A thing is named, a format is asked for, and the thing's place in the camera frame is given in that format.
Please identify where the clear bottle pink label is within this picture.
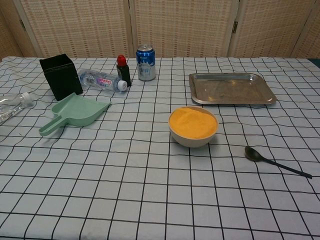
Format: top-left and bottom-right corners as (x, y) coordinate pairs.
(77, 68), (129, 93)

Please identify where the green plastic dustpan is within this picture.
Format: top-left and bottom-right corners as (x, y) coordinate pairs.
(38, 92), (112, 137)

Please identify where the stainless steel tray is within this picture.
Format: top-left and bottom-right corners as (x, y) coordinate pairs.
(188, 72), (277, 106)

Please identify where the blue checked tablecloth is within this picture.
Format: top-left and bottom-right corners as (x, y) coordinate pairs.
(0, 56), (320, 240)

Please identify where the dark sauce bottle red cap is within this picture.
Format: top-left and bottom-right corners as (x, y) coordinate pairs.
(116, 54), (132, 88)

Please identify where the black spoon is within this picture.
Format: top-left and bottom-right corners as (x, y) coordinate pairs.
(244, 146), (313, 180)

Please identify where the orange bowl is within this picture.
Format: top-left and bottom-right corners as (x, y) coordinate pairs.
(168, 105), (220, 148)

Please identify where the woven folding screen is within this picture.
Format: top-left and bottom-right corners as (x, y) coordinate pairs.
(0, 0), (320, 60)

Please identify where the blue drink can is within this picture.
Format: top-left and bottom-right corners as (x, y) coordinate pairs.
(135, 45), (157, 82)

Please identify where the black square box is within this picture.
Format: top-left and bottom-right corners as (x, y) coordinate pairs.
(39, 53), (84, 102)

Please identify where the clear bottle green label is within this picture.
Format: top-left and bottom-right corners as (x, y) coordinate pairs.
(0, 91), (34, 126)

